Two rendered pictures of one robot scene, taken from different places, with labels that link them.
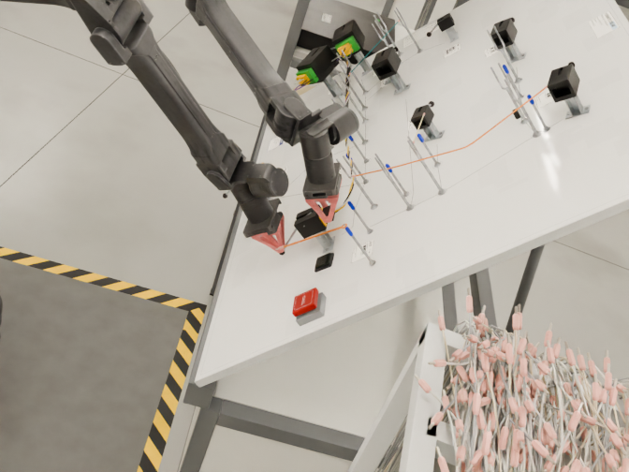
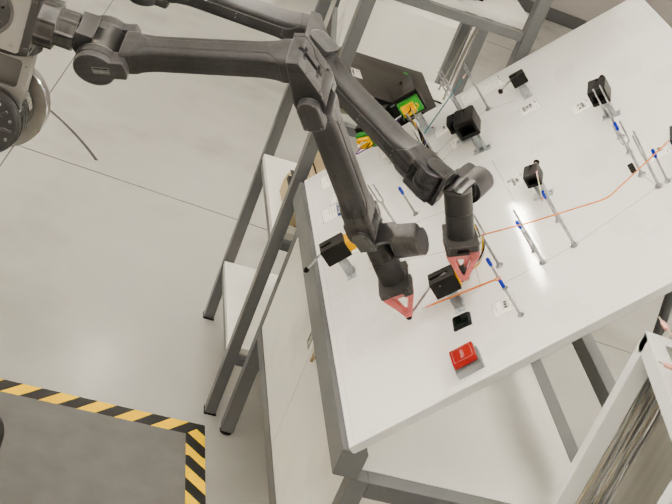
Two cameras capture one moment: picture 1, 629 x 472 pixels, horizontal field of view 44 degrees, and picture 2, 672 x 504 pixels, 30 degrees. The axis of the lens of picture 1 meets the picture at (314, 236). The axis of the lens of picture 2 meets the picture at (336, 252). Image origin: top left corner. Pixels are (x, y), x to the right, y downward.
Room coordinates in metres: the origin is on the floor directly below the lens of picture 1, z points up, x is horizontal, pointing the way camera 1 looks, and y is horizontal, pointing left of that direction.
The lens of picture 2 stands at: (-0.94, 0.59, 2.25)
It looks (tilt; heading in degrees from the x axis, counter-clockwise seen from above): 26 degrees down; 352
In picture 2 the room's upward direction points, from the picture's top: 22 degrees clockwise
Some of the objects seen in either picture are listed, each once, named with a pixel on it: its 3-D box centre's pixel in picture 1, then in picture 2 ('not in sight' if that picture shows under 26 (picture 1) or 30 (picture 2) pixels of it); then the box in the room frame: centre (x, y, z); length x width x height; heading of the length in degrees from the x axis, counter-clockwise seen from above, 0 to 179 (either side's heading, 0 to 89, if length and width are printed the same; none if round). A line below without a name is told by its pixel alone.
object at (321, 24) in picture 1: (345, 31); (375, 87); (2.54, 0.15, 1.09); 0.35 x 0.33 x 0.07; 8
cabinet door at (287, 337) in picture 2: not in sight; (292, 324); (1.93, 0.20, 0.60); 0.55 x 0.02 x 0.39; 8
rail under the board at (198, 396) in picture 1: (243, 228); (324, 306); (1.66, 0.18, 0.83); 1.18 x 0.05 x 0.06; 8
